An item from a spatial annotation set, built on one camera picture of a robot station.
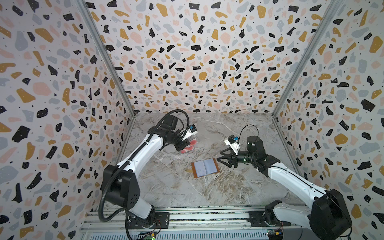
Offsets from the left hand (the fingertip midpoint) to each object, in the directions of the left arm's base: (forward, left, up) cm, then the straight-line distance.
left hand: (190, 139), depth 82 cm
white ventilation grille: (-42, +1, -19) cm, 46 cm away
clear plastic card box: (0, +1, 0) cm, 1 cm away
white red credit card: (+2, 0, -12) cm, 12 cm away
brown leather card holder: (-8, -7, -19) cm, 22 cm away
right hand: (-10, -16, +1) cm, 19 cm away
